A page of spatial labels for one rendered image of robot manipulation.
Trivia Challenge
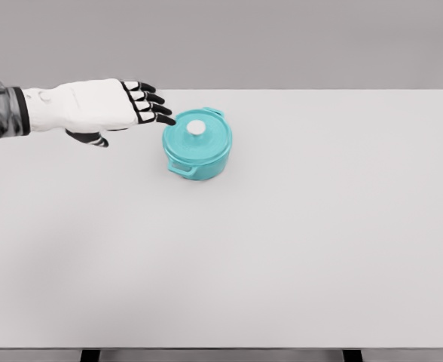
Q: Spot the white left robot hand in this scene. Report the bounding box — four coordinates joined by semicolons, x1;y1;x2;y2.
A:
53;78;177;149

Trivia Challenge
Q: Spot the turquoise pot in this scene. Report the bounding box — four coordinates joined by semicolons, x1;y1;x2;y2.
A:
163;106;233;182

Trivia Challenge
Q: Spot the turquoise lid with white knob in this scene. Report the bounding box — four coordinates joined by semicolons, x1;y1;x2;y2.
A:
162;109;233;161

